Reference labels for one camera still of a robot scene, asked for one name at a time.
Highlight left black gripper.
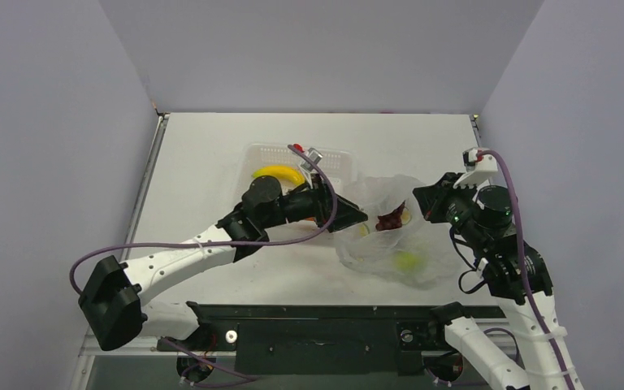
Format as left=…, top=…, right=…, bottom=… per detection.
left=261, top=173, right=366, bottom=232

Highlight yellow fake banana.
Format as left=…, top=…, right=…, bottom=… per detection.
left=252, top=165, right=307, bottom=189

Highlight clear plastic bag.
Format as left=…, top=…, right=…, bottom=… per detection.
left=334, top=175, right=462, bottom=289

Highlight green fake fruit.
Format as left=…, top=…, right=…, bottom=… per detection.
left=392, top=251, right=423, bottom=275

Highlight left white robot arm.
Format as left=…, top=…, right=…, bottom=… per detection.
left=78, top=174, right=368, bottom=351

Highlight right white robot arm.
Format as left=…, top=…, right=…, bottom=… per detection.
left=413, top=172, right=583, bottom=389

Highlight dark red fake grapes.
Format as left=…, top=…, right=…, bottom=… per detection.
left=375, top=202, right=410, bottom=232

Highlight white perforated plastic tray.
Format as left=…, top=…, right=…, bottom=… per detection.
left=232, top=143, right=358, bottom=204

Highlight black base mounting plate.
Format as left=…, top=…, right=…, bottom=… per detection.
left=157, top=302, right=501, bottom=377

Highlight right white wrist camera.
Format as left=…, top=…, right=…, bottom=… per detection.
left=453, top=148, right=499, bottom=189

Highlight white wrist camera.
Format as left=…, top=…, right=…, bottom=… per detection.
left=298, top=148, right=323, bottom=176
left=453, top=148, right=499, bottom=189

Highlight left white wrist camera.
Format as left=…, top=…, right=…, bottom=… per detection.
left=298, top=148, right=323, bottom=176

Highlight aluminium frame rail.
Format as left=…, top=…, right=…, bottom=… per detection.
left=68, top=335, right=180, bottom=389

